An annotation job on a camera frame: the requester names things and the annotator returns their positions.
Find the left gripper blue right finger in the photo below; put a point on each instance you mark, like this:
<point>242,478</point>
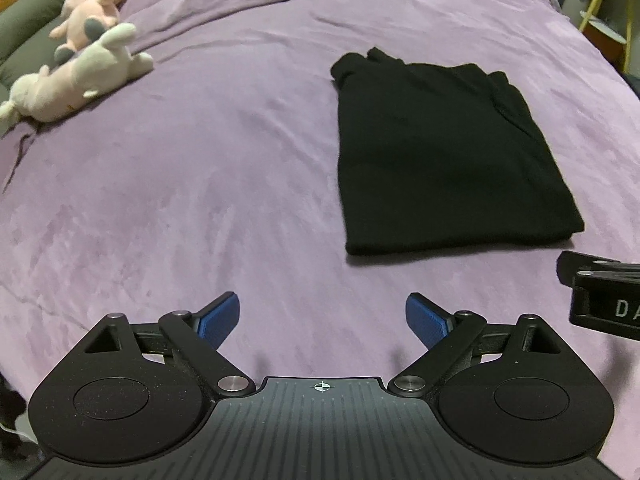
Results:
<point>429,322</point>

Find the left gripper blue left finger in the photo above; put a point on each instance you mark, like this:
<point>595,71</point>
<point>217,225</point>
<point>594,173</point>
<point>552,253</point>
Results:
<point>215,322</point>

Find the black garment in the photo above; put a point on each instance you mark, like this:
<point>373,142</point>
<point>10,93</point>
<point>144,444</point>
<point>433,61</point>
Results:
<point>434,157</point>

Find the purple bed blanket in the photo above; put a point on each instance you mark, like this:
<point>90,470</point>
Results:
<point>217,171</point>

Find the white plush toy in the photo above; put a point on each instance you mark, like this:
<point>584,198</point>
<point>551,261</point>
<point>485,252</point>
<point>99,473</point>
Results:
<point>103,67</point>

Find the yellow side table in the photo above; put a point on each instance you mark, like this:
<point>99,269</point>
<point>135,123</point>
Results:
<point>618,19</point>

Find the grey tufted headboard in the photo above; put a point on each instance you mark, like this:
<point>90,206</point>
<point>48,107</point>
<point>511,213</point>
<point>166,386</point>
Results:
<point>25,41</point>

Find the pink plush toy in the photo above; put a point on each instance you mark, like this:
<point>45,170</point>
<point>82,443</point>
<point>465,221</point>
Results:
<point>83,22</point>

